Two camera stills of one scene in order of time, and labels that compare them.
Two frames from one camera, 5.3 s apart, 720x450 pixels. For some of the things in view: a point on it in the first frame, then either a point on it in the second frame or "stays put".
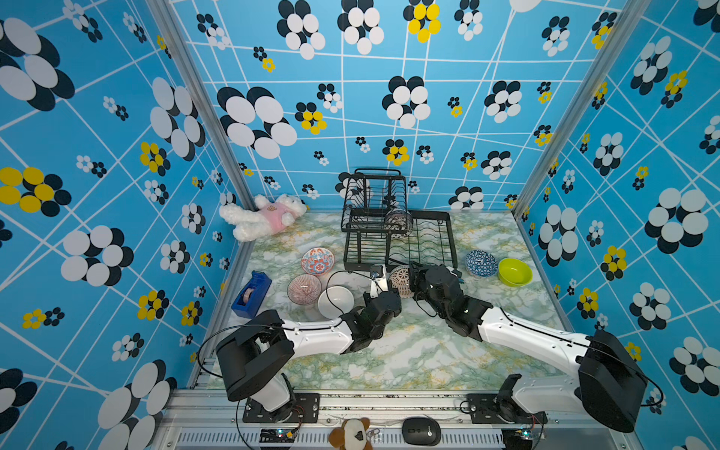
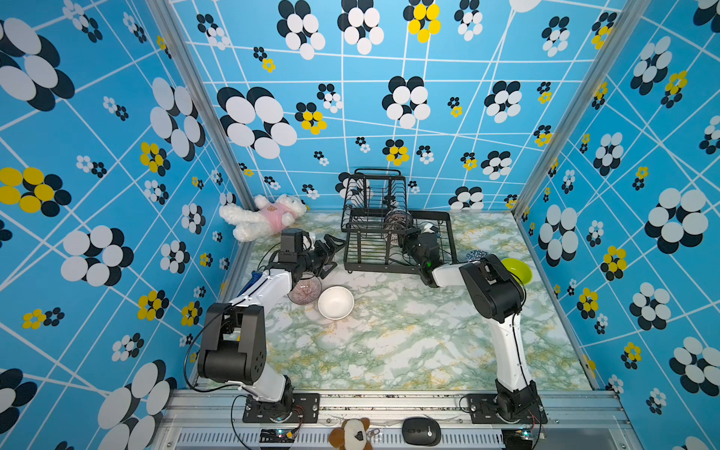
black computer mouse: [421, 431] stays put
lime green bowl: [515, 273] stays put
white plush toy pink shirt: [268, 216] stays put
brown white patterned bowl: [399, 280] -> [397, 220]
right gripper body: [420, 285] -> [411, 241]
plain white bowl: [340, 297] stays put
